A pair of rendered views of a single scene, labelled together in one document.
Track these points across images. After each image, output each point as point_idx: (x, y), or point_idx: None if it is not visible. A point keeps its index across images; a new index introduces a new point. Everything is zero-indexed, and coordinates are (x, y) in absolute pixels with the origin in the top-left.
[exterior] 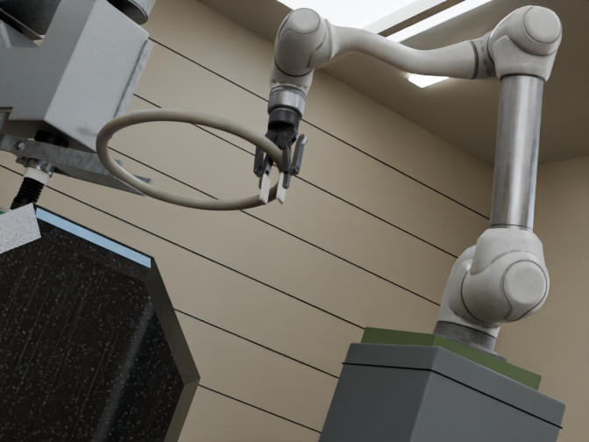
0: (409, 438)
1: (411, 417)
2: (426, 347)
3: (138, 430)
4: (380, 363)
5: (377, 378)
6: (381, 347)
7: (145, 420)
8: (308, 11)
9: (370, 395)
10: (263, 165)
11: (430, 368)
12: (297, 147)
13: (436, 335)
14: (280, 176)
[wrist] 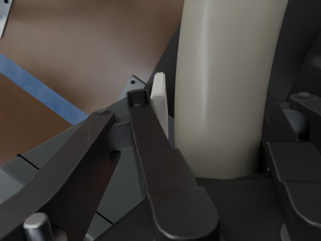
0: (62, 132)
1: (56, 141)
2: (17, 178)
3: (309, 87)
4: (96, 215)
5: (102, 203)
6: (94, 232)
7: (309, 92)
8: None
9: (112, 195)
10: (273, 108)
11: (18, 157)
12: (55, 167)
13: (4, 201)
14: (160, 91)
